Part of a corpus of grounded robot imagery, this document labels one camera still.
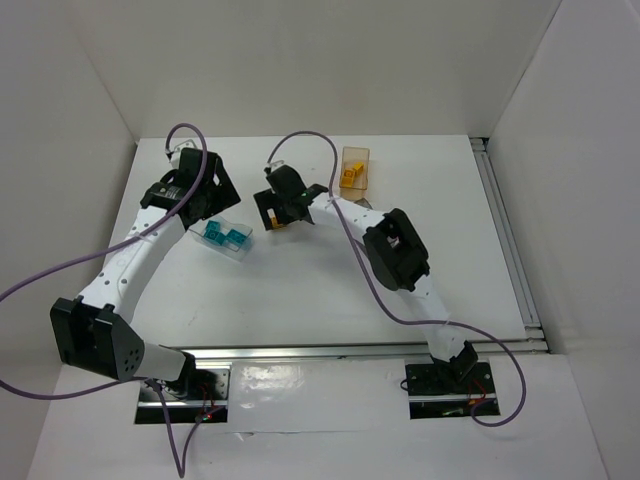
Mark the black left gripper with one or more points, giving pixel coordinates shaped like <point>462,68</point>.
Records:
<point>223,185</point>

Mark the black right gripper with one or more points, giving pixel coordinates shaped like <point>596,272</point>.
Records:
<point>266,208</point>

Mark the yellow long lego brick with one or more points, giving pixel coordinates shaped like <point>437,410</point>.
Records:
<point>274,222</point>

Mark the small teal lego brick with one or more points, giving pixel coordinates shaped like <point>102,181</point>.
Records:
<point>213,233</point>

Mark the teal long lego brick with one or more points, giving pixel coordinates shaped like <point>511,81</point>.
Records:
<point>236,239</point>

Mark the yellow rounded lego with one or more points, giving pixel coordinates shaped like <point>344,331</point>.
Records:
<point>347,178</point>

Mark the orange transparent container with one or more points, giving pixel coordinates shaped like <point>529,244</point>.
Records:
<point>350,156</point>

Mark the small yellow lego brick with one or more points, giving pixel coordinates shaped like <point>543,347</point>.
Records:
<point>358,168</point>

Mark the grey transparent container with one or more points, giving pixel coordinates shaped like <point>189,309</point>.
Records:
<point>363,203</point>

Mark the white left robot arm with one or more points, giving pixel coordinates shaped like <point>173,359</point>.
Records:
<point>93,331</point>

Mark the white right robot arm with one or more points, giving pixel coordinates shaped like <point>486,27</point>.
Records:
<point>396,255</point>

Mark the clear transparent container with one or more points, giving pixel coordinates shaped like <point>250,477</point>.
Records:
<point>197,232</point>

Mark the aluminium front rail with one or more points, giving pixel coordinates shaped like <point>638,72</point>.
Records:
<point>329,351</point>

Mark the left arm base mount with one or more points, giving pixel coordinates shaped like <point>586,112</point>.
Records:
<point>206,399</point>

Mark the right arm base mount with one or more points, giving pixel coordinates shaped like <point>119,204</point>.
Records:
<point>433,393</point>

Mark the aluminium side rail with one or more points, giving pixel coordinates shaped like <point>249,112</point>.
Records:
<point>535,335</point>

